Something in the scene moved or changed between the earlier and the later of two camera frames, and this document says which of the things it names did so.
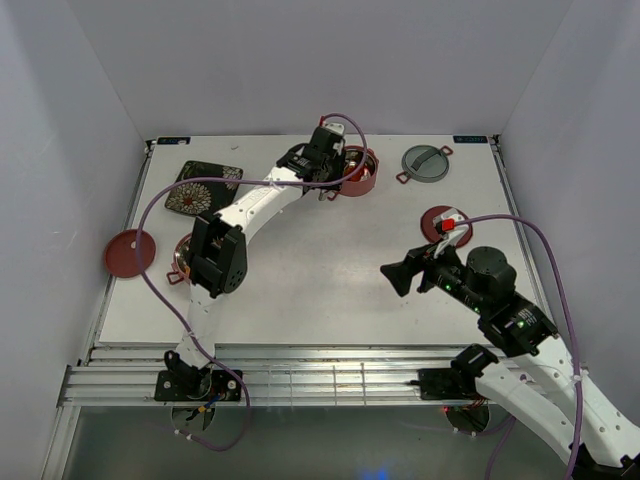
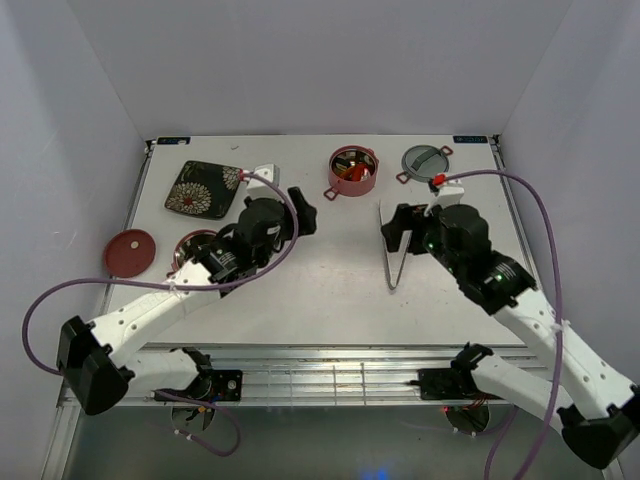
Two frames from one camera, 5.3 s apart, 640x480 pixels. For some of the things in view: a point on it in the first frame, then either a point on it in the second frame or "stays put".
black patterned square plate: [204, 198] stays put
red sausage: [356, 177] stays put
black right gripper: [420, 258] to [408, 217]
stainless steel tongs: [351, 156] to [392, 284]
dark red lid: [120, 254] stays put
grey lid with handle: [424, 163] stays put
